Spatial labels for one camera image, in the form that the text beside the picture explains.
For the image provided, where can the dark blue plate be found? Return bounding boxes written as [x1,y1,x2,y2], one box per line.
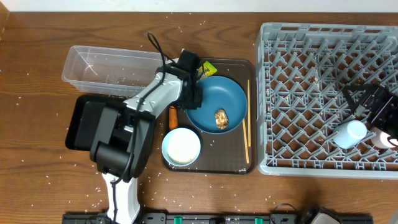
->
[186,76,248,134]

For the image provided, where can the pink and white cup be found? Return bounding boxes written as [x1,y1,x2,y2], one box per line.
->
[371,127,397,149]

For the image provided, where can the brown food scrap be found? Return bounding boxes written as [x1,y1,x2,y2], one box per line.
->
[215,109,229,129]

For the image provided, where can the small blue cup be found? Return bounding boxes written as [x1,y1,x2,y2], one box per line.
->
[333,120,368,149]

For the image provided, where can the light blue rice bowl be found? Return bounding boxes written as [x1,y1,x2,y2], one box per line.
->
[161,128,201,167]

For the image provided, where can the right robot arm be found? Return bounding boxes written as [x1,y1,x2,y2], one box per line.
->
[342,84,397,145]

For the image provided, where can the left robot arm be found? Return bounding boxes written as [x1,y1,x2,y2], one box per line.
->
[90,50,203,223]

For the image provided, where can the grey dishwasher rack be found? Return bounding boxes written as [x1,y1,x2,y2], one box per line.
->
[254,22,397,179]

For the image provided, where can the orange carrot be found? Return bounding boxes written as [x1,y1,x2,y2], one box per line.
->
[169,106,178,130]

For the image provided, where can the yellow snack packet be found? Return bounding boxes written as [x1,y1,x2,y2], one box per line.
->
[198,61,218,79]

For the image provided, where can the left wooden chopstick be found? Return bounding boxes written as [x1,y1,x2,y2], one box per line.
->
[242,119,249,164]

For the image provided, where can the dark brown serving tray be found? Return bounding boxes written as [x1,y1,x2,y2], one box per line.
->
[163,58,257,174]

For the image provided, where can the clear plastic bin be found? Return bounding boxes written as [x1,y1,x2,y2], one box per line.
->
[62,45,162,98]

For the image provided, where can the black plastic bin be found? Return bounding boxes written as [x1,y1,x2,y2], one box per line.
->
[65,95,124,151]

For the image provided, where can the left black cable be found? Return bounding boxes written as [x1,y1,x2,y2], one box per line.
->
[110,31,178,224]

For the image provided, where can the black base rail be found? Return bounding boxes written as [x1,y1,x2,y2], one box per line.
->
[61,203,374,224]

